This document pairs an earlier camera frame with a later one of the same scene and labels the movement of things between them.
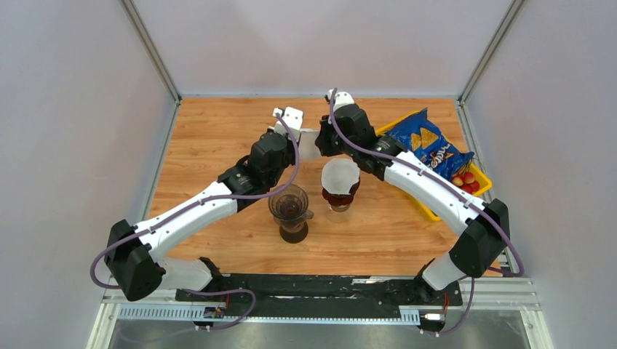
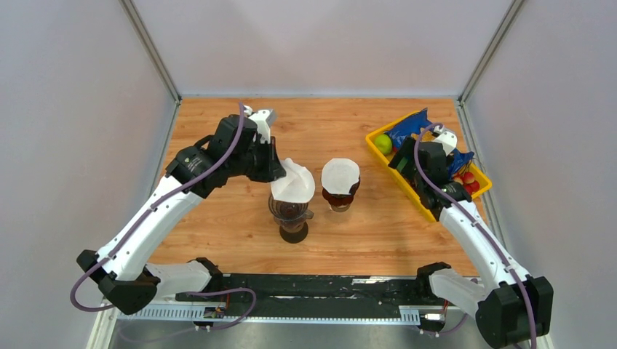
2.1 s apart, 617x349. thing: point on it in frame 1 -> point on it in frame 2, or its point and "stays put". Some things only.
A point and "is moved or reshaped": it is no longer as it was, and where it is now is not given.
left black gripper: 291,143 -> 273,169
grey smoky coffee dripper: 289,206 is moved or reshaped
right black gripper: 322,142 -> 406,149
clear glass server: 341,209 stays put
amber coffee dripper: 339,200 stays put
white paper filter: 338,175 stays put
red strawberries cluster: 466,182 stays put
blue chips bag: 424,137 stays put
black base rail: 322,292 stays put
